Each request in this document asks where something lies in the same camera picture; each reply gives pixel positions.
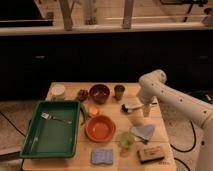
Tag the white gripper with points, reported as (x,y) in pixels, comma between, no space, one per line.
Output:
(146,105)

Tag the red orange bowl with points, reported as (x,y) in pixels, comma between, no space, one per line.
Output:
(100,128)

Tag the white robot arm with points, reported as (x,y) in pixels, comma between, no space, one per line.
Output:
(200,112)

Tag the dark maroon bowl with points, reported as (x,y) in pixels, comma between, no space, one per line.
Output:
(99,93)

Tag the dark metal cup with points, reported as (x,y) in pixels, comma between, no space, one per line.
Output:
(119,91)

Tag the blue grey cloth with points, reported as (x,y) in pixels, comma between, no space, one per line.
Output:
(144,132)

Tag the green plastic cup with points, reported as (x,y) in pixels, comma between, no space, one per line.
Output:
(126,140)

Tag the brown scrub block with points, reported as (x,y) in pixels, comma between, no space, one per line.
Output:
(151,154)

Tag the orange toy food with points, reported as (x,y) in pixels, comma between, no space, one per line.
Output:
(93,111)

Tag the green toy vegetable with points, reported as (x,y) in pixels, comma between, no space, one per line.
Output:
(84,113)

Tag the brown toy food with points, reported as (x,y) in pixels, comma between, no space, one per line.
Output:
(82,95)

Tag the blue sponge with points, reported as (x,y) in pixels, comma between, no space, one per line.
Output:
(102,156)

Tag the white cup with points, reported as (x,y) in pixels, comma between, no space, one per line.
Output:
(58,92)

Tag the green plastic tray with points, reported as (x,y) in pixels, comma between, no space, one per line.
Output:
(52,138)

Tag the silver fork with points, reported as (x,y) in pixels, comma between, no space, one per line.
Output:
(50,117)

